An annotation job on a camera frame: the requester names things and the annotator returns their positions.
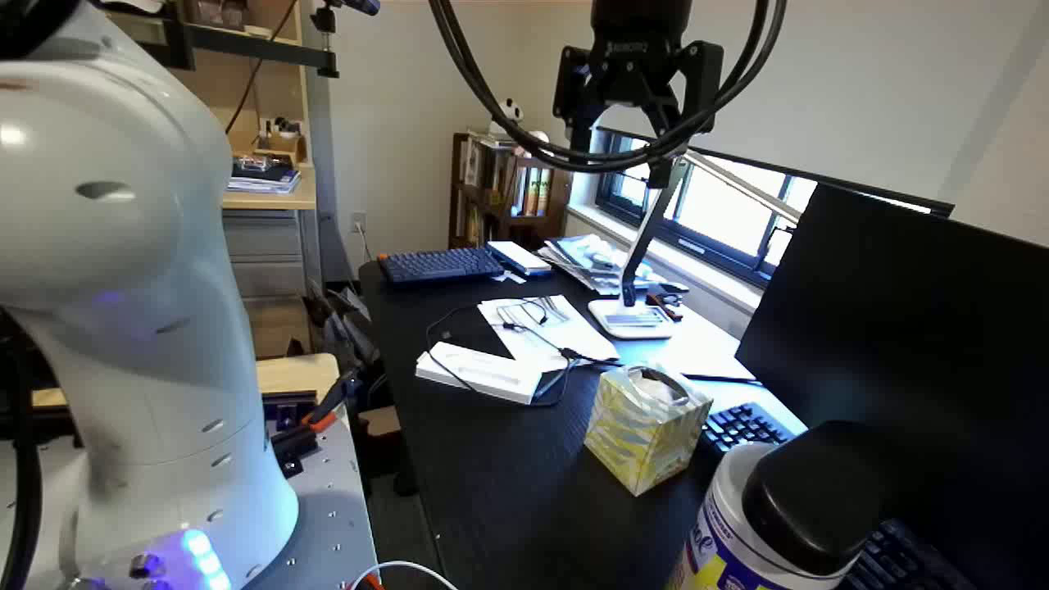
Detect white desk lamp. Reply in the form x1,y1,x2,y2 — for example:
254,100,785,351
587,150,802,341

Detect large white paper sheet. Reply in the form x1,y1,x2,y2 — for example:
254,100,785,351
654,305,810,437

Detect white papers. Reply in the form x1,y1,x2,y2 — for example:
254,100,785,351
477,294,621,374

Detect black cable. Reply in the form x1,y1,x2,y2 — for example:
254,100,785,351
424,298,625,409

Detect dark wooden bookshelf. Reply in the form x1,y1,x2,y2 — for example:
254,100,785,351
448,131,574,249

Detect grey drawer cabinet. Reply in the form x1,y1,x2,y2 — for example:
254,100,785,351
221,209,322,301

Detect stack of magazines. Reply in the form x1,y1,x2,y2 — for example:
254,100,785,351
537,233,658,297

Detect blue keyboard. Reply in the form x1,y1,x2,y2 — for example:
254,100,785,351
376,246,506,286

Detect yellow patterned tissue box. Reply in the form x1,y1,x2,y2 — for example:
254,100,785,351
583,364,715,498

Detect black pen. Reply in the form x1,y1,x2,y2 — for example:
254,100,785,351
679,372,764,387

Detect black monitor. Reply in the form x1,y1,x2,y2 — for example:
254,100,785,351
734,181,1049,590

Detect black and orange clamp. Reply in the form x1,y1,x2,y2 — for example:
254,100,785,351
264,370,363,479

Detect dark bag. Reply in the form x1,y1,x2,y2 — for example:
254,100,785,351
302,282,384,388

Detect white cable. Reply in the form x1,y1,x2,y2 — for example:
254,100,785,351
347,560,461,590

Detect black keyboard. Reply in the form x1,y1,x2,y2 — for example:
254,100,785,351
699,401,978,590

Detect white wipes container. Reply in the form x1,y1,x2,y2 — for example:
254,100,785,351
665,442,855,590

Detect stack of books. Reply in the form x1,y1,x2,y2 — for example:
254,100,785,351
225,154,303,197

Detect panda plush toy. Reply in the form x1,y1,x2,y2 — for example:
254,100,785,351
489,98,526,137

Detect wooden board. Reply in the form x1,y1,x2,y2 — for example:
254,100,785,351
31,353,342,408

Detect white and blue box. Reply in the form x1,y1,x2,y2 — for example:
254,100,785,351
485,239,555,278

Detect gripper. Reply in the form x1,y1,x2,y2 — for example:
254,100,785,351
552,0,727,154

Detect wooden desk organiser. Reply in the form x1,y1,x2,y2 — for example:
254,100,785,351
252,117,309,166

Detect flat white box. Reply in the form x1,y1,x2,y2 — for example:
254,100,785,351
415,340,544,406

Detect window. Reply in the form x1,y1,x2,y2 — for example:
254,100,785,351
593,125,956,289

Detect wooden shelf unit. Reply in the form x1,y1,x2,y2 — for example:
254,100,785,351
105,0,318,211

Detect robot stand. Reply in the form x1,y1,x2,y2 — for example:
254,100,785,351
0,398,379,590

